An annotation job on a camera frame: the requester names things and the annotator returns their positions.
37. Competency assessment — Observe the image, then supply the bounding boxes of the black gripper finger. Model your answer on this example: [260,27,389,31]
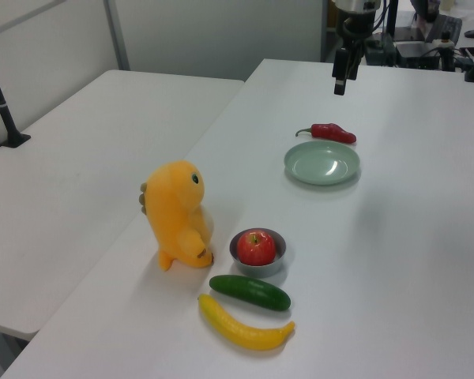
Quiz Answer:
[347,50,361,81]
[331,47,349,96]

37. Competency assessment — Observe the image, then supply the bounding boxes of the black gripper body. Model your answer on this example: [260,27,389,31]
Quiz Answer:
[337,10,375,56]

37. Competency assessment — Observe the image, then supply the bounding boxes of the red apple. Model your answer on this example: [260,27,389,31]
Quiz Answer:
[236,231,277,266]

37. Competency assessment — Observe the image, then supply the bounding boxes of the red chili pepper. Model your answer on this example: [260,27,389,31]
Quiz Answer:
[295,122,358,144]

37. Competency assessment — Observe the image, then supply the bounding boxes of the black electronics box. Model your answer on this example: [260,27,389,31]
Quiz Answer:
[393,39,446,70]

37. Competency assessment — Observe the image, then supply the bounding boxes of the black keyboard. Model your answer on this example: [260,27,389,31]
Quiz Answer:
[424,14,464,45]

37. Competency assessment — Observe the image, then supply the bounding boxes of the pale green plate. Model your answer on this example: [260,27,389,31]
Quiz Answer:
[283,141,362,186]

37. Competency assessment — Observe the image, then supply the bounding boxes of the small grey bowl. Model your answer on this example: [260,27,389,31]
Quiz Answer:
[229,227,288,278]

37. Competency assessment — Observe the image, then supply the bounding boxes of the orange plush dinosaur toy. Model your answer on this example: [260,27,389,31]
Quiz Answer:
[137,159,216,273]

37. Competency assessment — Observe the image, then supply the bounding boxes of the green cucumber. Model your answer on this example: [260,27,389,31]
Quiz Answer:
[209,275,292,312]

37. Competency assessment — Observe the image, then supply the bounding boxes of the yellow banana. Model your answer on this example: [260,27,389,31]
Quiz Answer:
[197,293,296,351]

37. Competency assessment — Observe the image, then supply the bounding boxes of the white side table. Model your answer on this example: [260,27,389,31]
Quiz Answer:
[0,69,246,341]

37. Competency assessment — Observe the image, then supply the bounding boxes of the black vertical post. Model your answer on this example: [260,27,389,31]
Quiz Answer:
[383,0,400,54]

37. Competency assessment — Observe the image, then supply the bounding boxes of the black camera pole with base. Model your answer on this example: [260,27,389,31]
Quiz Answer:
[0,41,32,149]

